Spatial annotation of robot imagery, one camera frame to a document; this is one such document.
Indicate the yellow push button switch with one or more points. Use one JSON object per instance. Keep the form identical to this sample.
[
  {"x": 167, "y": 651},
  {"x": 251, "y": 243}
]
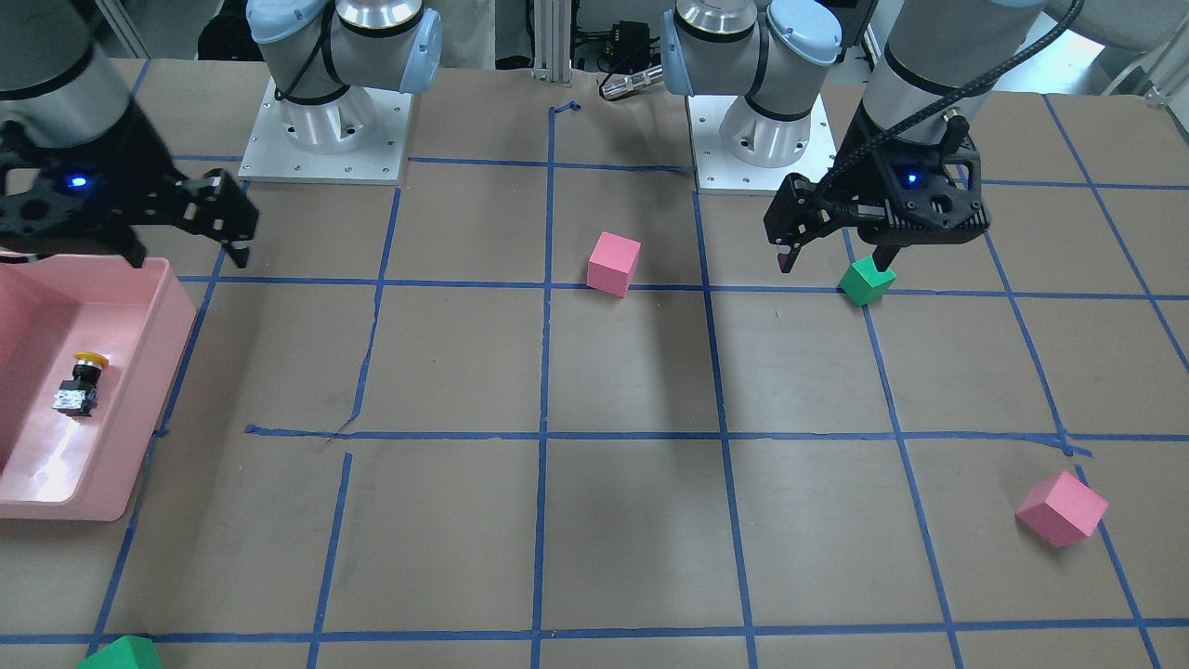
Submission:
[{"x": 78, "y": 396}]

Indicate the aluminium frame post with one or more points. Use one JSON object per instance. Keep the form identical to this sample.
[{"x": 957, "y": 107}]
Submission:
[{"x": 552, "y": 24}]

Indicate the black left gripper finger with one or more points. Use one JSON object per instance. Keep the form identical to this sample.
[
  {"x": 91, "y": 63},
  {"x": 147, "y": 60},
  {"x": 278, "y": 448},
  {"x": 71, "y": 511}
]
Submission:
[
  {"x": 884, "y": 255},
  {"x": 787, "y": 256}
]

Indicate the pink cube centre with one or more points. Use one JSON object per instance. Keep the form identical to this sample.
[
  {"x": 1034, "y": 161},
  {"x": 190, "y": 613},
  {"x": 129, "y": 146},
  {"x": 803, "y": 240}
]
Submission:
[{"x": 612, "y": 264}]

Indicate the pink plastic bin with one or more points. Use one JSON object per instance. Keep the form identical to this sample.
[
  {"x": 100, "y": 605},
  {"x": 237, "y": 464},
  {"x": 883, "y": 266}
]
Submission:
[{"x": 89, "y": 349}]

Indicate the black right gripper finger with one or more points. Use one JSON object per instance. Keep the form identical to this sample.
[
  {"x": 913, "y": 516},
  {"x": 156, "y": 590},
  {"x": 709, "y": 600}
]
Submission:
[{"x": 239, "y": 253}]

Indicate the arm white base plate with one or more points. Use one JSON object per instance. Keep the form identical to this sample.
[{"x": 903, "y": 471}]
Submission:
[
  {"x": 325, "y": 149},
  {"x": 715, "y": 149}
]

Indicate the pink cube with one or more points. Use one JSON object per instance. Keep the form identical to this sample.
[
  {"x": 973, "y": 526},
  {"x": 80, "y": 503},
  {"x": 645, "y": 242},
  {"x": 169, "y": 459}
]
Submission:
[
  {"x": 1062, "y": 510},
  {"x": 612, "y": 264}
]

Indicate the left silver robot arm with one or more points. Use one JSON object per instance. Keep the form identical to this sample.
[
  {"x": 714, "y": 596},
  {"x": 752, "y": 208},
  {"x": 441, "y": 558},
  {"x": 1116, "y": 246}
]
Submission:
[{"x": 940, "y": 60}]

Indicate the green cube near left gripper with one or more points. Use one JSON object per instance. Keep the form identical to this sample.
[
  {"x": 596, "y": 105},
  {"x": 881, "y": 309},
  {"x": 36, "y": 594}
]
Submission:
[{"x": 863, "y": 282}]

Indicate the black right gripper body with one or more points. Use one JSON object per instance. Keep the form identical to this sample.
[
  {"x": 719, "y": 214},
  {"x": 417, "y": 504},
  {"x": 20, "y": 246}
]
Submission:
[{"x": 139, "y": 177}]

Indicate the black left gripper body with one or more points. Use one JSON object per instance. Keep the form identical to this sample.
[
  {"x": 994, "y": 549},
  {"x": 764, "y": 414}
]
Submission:
[{"x": 853, "y": 206}]

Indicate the silver cable connector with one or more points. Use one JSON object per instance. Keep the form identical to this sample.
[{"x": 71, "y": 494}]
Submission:
[{"x": 617, "y": 86}]

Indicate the pink cube far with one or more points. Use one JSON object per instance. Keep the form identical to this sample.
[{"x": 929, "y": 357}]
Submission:
[{"x": 1062, "y": 510}]

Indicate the green cube at table edge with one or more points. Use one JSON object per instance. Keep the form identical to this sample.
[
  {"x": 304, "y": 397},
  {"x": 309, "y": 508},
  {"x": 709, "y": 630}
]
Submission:
[{"x": 126, "y": 652}]

